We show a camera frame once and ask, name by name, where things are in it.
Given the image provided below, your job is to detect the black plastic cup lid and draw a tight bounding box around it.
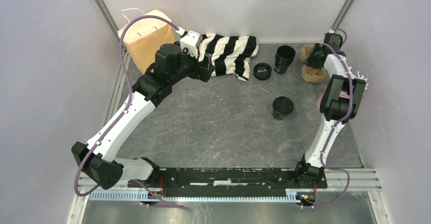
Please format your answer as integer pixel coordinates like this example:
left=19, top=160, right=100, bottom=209
left=272, top=96, right=294, bottom=114

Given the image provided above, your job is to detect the brown paper bag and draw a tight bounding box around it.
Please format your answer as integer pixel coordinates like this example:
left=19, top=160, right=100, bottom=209
left=124, top=18, right=175, bottom=74

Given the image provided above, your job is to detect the black paper coffee cup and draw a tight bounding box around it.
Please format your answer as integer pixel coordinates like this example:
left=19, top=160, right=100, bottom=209
left=272, top=107, right=293, bottom=120

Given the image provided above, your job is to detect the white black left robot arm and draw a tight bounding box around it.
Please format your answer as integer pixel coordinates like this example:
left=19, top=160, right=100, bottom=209
left=71, top=42, right=214, bottom=189

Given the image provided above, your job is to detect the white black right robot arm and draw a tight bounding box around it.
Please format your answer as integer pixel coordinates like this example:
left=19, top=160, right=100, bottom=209
left=293, top=29, right=366, bottom=187

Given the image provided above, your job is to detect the brown cardboard cup carrier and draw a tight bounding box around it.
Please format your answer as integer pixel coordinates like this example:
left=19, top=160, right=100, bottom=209
left=300, top=44, right=328, bottom=83

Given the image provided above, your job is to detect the black white striped towel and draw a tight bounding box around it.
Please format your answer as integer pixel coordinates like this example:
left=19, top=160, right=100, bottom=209
left=199, top=34, right=259, bottom=81

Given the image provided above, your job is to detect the stack of black cups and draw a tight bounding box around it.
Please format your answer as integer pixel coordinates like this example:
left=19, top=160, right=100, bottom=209
left=274, top=45, right=296, bottom=74

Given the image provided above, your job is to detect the white wrapped straws bundle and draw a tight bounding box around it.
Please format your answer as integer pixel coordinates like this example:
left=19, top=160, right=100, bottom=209
left=348, top=66, right=369, bottom=91

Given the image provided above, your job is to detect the pink straw holder cup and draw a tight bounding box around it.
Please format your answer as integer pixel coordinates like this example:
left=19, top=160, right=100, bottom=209
left=317, top=92, right=324, bottom=109

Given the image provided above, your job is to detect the stack of black lids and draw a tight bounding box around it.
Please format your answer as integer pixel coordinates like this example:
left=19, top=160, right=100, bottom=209
left=253, top=62, right=272, bottom=81

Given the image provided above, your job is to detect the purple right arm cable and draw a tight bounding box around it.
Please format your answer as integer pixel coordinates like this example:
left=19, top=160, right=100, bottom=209
left=301, top=27, right=354, bottom=209

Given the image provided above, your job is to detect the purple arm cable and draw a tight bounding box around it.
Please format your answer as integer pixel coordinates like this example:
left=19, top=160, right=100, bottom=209
left=74, top=15, right=186, bottom=209
left=301, top=27, right=354, bottom=209

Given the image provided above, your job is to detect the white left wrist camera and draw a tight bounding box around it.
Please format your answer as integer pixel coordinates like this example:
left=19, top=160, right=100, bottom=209
left=176, top=27, right=203, bottom=59

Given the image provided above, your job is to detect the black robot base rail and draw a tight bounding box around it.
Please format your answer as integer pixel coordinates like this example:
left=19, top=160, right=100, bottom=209
left=128, top=168, right=328, bottom=202

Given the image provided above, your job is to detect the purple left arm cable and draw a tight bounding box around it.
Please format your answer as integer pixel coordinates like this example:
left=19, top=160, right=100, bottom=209
left=74, top=15, right=186, bottom=209

